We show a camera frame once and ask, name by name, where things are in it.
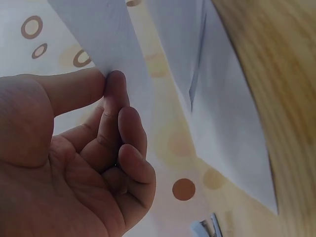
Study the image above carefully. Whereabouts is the person's left hand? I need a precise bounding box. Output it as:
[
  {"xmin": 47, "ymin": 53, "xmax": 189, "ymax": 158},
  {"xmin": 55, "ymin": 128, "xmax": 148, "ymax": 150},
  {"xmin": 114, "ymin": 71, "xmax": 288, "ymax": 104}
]
[{"xmin": 0, "ymin": 68, "xmax": 157, "ymax": 237}]

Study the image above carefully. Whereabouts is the white paper sheet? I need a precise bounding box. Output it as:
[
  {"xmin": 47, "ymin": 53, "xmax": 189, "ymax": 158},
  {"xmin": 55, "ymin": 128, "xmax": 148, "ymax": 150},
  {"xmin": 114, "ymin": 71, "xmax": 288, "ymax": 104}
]
[{"xmin": 46, "ymin": 0, "xmax": 280, "ymax": 216}]

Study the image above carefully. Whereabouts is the shiny metal object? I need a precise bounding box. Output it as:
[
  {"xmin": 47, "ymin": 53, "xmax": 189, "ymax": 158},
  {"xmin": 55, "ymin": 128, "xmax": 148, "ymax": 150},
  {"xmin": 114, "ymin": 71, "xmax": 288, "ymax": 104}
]
[{"xmin": 192, "ymin": 212, "xmax": 224, "ymax": 237}]

